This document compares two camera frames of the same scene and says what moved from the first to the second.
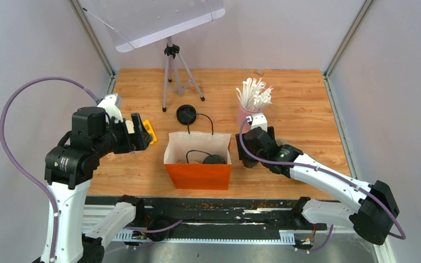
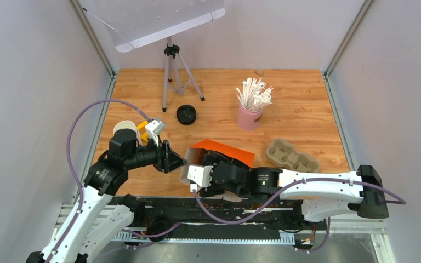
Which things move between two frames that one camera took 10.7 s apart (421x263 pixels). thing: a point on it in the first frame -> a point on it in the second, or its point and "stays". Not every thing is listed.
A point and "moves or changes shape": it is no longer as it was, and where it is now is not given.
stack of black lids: x=186 y=114 stays
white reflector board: x=131 y=24 stays
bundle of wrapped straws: x=254 y=95 stays
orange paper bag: x=199 y=161 moves or changes shape
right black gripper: x=239 y=149 -> x=211 y=190
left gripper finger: x=144 y=138 -> x=172 y=160
